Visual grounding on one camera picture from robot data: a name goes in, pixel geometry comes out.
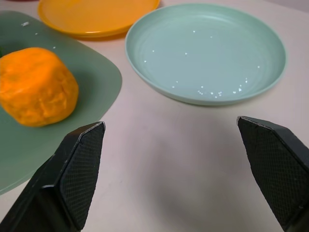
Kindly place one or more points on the dark green tray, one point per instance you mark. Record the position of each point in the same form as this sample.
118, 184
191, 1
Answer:
91, 72

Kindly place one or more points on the orange round plate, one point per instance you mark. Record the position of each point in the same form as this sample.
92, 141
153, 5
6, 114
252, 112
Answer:
96, 17

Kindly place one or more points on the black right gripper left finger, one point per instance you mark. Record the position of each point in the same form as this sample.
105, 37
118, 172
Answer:
72, 174

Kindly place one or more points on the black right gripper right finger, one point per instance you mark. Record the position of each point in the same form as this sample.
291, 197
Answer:
272, 166

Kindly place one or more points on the light green round plate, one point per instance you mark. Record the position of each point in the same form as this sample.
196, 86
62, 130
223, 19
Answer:
205, 55

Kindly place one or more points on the orange dough lump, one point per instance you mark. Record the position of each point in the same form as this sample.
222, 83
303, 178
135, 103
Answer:
36, 88

